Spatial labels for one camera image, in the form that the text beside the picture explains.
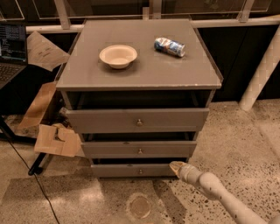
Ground black cable on floor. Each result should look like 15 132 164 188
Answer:
5 136 61 224

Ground white diagonal post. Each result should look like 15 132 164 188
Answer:
239 25 280 111

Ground grey middle drawer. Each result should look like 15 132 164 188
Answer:
82 141 197 158

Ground crushed blue white can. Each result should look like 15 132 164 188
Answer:
154 37 185 58

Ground black desk leg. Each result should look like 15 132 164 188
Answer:
0 116 46 176

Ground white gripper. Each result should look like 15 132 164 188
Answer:
169 161 202 185

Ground grey drawer cabinet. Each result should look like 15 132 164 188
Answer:
57 19 222 166

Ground black laptop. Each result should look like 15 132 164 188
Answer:
0 22 28 89

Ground torn cardboard piece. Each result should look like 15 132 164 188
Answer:
34 124 83 157

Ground grey drawer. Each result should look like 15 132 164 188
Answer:
82 141 197 158
91 164 175 178
66 108 209 134

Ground paper sheet on desk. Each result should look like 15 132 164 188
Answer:
27 31 70 72

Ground grey top drawer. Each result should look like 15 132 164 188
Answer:
66 108 209 134

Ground white railing bar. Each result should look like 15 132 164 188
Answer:
26 15 280 34

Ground brown cardboard flap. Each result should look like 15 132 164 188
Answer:
18 82 56 130

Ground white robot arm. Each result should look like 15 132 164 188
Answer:
169 161 280 224

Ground white paper bowl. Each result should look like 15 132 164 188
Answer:
99 45 137 69

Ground grey bottom drawer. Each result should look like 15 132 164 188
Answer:
91 164 175 178

